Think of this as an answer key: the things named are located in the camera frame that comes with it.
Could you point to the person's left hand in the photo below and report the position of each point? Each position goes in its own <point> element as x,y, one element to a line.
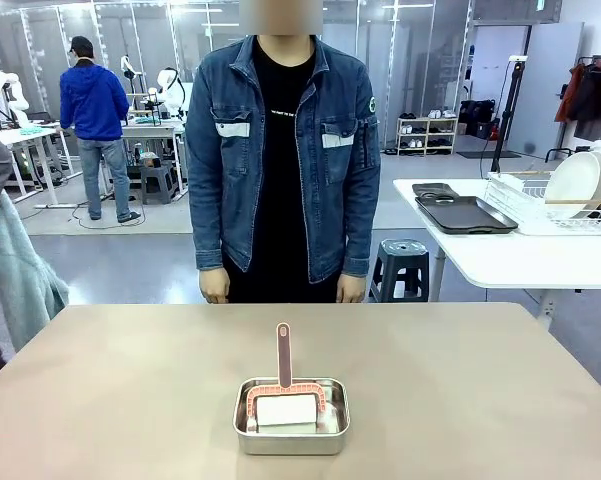
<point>351,289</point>

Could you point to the person's right hand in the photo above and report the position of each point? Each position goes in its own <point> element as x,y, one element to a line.
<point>215,285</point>

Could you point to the large white dinner plate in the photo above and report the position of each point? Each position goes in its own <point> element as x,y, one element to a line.
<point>572,185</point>

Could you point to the person's left denim forearm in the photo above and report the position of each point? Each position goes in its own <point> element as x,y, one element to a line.
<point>361,230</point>

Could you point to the person's right denim forearm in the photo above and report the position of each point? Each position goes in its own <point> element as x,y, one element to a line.
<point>207,230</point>

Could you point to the black floor mat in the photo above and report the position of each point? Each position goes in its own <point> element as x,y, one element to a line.
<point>487,154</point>

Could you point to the dark grey plastic stool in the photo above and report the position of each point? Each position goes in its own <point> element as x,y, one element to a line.
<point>402,247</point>

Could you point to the person in denim jacket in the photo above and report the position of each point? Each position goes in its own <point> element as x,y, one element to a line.
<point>280,200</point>

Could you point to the grey background stool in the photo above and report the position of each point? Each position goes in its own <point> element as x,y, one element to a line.
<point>157,182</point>

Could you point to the small dark grey tray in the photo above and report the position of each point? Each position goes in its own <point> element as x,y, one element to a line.
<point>430,189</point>

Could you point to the white side table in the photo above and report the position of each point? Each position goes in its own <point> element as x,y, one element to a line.
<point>505,260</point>

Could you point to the white background desk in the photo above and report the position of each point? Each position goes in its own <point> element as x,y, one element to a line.
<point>25,135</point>
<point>150,132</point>

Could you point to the rectangular stainless steel container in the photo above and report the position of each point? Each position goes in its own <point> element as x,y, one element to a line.
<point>290,445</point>

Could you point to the wooden shoe rack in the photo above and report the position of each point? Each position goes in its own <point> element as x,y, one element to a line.
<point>427,135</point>

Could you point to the light teal fleece garment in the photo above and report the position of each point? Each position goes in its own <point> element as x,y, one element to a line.
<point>25,280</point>

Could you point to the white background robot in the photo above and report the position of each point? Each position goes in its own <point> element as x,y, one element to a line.
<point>170,92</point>
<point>10,95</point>

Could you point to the black bag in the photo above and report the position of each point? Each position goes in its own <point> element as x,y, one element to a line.
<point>477,117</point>

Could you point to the person in blue hoodie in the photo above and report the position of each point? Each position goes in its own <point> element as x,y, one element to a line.
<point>92,105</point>

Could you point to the black tripod stand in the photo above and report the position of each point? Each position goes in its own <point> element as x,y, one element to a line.
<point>504,130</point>

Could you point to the clothes rack with coats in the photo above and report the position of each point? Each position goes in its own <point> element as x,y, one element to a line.
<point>592,100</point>

